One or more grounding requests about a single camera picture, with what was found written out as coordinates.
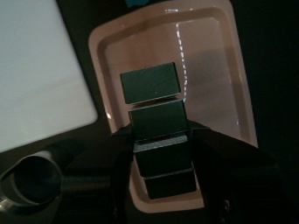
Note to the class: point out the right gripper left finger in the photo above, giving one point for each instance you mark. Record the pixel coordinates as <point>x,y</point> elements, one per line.
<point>98,180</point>

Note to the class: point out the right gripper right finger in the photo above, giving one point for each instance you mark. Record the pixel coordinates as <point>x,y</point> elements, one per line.
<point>238,180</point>

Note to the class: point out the green toy sushi piece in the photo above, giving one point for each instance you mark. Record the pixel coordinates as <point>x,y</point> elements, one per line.
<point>170,184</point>
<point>159,121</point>
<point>151,83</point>
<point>163,159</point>

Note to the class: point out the pink plastic plate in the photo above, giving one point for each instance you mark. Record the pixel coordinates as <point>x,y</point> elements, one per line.
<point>210,73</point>

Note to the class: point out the white plastic cutting board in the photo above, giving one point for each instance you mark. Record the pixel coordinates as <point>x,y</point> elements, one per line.
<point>35,73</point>

